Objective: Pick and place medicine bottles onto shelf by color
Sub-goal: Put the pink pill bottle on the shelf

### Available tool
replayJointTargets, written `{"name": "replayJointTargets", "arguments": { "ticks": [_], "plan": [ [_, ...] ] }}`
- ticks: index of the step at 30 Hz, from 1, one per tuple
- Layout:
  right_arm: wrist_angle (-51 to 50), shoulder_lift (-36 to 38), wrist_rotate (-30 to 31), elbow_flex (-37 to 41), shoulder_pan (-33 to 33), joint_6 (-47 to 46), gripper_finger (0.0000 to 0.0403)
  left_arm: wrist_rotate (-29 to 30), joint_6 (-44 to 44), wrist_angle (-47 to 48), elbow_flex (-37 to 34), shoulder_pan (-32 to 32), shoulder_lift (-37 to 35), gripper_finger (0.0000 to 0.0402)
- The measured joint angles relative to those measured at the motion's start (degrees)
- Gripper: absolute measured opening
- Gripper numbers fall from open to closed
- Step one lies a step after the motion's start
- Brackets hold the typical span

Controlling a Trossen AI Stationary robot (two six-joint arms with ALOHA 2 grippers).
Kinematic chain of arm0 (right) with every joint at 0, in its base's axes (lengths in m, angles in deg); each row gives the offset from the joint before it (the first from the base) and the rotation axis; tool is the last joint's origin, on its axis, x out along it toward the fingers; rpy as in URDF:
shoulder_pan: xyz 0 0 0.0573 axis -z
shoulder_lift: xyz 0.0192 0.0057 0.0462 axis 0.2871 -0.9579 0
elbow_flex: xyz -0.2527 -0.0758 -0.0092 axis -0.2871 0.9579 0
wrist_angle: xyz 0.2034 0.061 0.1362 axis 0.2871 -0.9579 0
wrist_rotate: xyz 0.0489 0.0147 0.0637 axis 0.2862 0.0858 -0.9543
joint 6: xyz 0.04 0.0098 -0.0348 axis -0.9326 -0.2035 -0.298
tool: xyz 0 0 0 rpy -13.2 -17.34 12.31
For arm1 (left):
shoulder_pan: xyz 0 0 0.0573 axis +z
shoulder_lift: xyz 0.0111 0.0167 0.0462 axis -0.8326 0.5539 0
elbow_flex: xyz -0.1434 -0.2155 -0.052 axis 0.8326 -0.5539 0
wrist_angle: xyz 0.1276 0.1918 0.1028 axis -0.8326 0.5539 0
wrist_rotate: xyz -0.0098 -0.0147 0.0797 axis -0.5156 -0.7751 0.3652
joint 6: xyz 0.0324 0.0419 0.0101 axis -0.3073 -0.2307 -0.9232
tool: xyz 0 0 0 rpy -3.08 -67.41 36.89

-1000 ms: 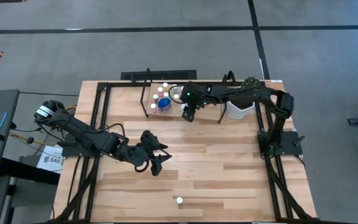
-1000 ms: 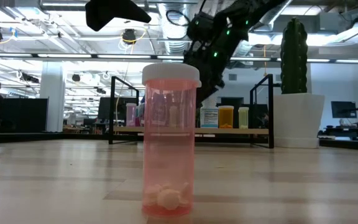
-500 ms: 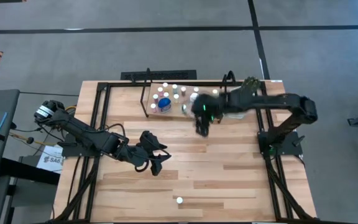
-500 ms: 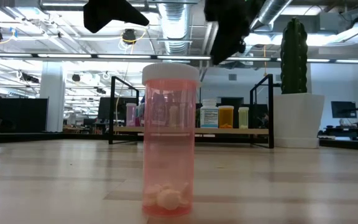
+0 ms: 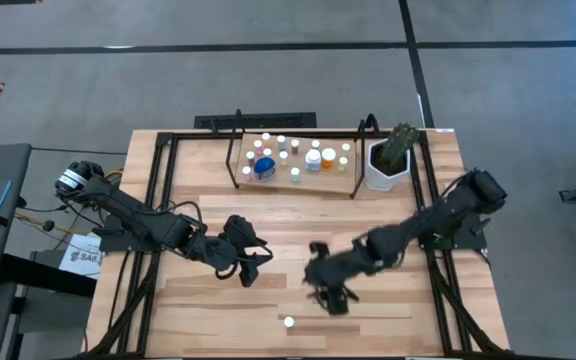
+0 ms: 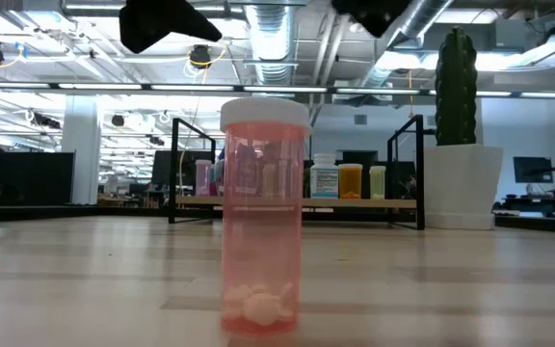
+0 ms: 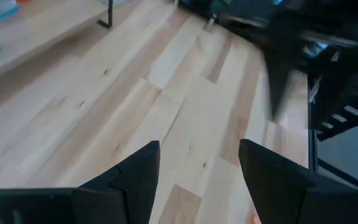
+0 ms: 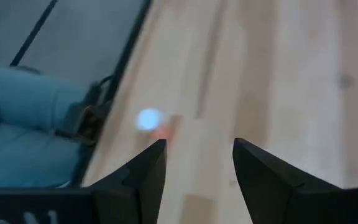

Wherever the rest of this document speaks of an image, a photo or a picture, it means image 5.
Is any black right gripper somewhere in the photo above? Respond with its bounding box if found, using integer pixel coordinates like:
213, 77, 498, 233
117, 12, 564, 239
302, 241, 360, 316

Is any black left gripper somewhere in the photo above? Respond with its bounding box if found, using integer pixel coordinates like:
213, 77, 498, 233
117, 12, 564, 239
202, 214, 275, 289

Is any green cactus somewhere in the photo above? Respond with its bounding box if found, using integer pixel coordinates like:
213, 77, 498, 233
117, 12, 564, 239
378, 122, 421, 169

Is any black floor vent grate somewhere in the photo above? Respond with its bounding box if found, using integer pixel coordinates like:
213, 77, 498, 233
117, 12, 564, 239
194, 112, 318, 130

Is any black board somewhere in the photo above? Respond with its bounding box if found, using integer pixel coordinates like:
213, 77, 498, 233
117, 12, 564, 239
0, 252, 98, 299

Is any black table frame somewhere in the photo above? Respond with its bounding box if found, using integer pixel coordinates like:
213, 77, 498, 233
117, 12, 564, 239
83, 129, 512, 360

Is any blue oval object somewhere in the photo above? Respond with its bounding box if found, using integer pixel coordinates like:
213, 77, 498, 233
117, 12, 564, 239
253, 156, 277, 183

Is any white plant pot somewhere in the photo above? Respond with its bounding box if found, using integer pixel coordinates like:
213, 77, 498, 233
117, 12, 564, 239
361, 138, 413, 194

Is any white printed paper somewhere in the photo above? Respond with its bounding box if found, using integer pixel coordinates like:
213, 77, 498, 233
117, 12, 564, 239
58, 232, 104, 280

